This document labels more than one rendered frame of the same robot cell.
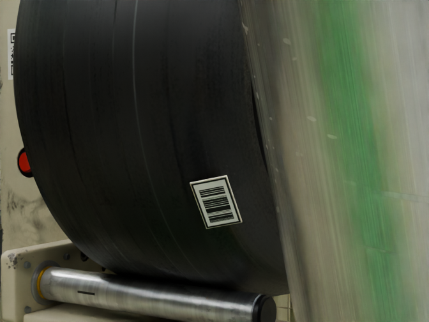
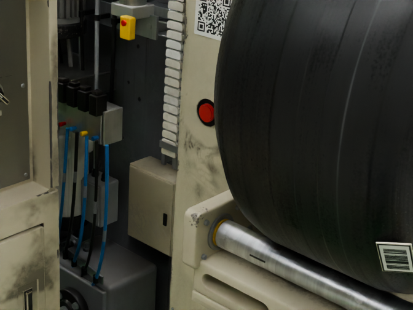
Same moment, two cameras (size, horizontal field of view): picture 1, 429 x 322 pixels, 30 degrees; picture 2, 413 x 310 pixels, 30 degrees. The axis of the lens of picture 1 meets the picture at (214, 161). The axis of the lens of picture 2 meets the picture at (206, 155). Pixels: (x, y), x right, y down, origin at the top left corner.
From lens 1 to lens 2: 0.38 m
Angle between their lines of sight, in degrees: 21
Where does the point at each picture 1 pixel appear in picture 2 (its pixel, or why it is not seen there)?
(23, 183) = (201, 130)
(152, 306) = (317, 290)
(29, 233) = (203, 172)
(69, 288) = (243, 250)
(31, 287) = (208, 238)
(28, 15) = (238, 53)
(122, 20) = (335, 96)
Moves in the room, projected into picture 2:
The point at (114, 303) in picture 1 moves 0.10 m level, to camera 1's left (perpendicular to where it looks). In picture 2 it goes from (282, 274) to (214, 265)
